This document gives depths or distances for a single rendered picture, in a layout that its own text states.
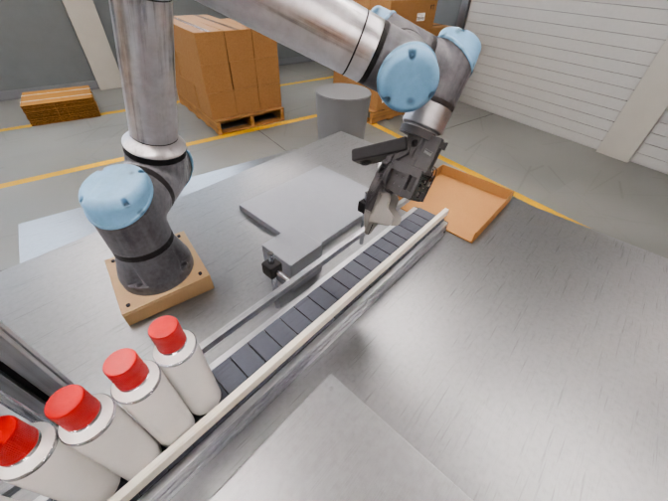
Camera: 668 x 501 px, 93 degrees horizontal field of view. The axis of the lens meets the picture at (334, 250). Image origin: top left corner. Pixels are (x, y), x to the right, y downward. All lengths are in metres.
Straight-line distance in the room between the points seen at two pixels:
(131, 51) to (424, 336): 0.73
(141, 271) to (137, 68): 0.36
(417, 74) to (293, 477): 0.54
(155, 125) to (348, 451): 0.64
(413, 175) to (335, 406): 0.40
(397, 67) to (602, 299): 0.77
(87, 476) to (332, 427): 0.30
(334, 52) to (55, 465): 0.53
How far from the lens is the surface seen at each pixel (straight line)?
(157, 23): 0.64
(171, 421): 0.51
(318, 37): 0.44
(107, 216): 0.66
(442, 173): 1.27
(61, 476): 0.49
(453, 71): 0.60
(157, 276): 0.74
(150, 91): 0.68
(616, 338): 0.93
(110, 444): 0.47
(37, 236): 1.17
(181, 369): 0.46
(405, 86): 0.44
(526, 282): 0.92
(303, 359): 0.61
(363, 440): 0.55
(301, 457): 0.54
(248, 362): 0.61
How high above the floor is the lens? 1.40
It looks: 43 degrees down
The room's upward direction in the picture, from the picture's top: 3 degrees clockwise
